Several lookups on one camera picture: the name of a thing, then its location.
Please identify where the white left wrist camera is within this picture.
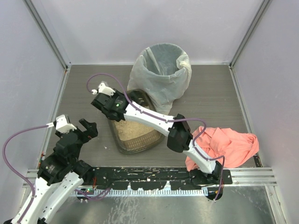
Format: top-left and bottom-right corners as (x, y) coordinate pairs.
(46, 114), (77, 133)

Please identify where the right aluminium frame post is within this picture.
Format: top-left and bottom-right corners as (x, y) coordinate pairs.
(230, 0), (274, 67)

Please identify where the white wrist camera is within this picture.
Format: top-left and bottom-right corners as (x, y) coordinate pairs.
(46, 114), (77, 133)
(91, 81), (115, 96)

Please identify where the left aluminium frame post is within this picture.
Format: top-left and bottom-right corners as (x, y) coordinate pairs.
(22, 0), (72, 70)

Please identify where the bin with white bag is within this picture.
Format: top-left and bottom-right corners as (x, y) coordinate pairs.
(127, 43), (192, 115)

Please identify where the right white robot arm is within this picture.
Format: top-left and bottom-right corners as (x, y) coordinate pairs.
(91, 90), (223, 184)

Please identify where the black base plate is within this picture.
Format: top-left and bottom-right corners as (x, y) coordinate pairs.
(82, 167), (219, 190)

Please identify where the beige cat litter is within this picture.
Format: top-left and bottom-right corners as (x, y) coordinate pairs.
(113, 120), (154, 141)

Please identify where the grey plastic litter box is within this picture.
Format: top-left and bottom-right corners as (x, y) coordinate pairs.
(108, 89), (164, 154)

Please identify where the pink cloth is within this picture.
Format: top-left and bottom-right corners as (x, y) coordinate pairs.
(193, 126), (259, 168)

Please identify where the white slotted cable duct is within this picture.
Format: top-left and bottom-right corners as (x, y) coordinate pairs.
(71, 188), (208, 197)

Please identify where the aluminium frame post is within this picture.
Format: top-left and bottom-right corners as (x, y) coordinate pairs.
(22, 0), (72, 70)
(230, 0), (274, 67)

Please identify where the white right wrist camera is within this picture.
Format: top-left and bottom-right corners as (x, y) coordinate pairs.
(91, 81), (115, 96)

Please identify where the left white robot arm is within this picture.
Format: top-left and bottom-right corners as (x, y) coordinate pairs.
(2, 115), (98, 224)

